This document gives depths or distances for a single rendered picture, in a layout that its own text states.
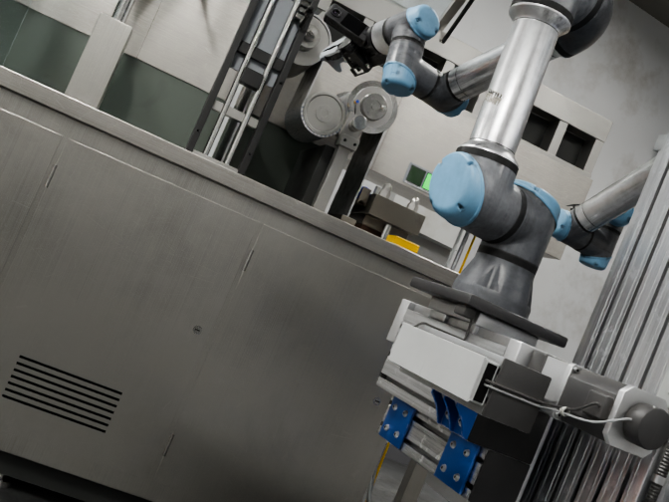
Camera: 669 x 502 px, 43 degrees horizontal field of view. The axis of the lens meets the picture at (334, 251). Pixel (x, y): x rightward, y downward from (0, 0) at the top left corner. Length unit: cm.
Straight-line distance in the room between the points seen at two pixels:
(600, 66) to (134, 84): 336
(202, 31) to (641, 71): 344
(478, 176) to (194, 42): 141
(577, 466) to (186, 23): 178
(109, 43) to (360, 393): 113
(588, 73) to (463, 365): 417
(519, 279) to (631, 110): 401
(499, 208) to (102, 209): 96
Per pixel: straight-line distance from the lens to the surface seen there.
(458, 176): 148
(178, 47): 268
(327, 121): 238
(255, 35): 225
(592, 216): 220
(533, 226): 156
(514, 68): 156
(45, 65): 267
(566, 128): 311
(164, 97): 266
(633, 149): 553
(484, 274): 155
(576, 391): 129
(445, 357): 131
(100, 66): 239
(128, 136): 202
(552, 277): 523
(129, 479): 214
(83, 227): 204
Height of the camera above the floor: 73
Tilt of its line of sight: 3 degrees up
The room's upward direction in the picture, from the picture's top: 23 degrees clockwise
